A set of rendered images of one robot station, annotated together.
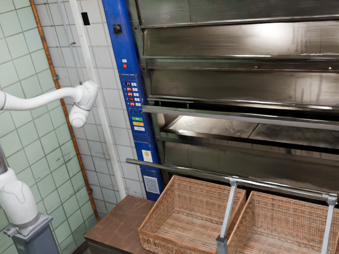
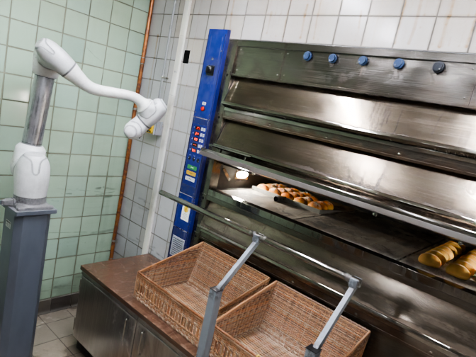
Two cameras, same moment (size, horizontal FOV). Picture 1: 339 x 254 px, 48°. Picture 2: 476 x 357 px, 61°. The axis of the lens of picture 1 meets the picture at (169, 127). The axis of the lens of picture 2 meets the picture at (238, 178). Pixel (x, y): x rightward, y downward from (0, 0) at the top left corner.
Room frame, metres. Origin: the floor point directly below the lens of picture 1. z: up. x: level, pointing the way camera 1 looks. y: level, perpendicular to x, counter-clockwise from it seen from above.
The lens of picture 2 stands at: (-0.08, -0.24, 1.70)
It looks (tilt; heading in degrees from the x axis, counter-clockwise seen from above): 10 degrees down; 3
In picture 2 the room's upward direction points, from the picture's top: 12 degrees clockwise
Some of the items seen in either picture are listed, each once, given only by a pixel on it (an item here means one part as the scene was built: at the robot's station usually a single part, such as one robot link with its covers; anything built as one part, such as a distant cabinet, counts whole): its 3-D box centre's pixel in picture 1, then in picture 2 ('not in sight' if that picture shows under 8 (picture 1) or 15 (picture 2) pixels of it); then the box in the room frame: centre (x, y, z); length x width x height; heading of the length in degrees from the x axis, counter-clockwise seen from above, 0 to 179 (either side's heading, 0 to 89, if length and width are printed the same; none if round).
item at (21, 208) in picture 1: (17, 199); (32, 173); (1.87, 0.92, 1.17); 0.18 x 0.16 x 0.22; 40
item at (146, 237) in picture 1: (193, 219); (201, 287); (1.98, -0.05, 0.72); 0.56 x 0.49 x 0.28; 53
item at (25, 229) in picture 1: (23, 221); (25, 200); (1.84, 0.92, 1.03); 0.22 x 0.18 x 0.06; 145
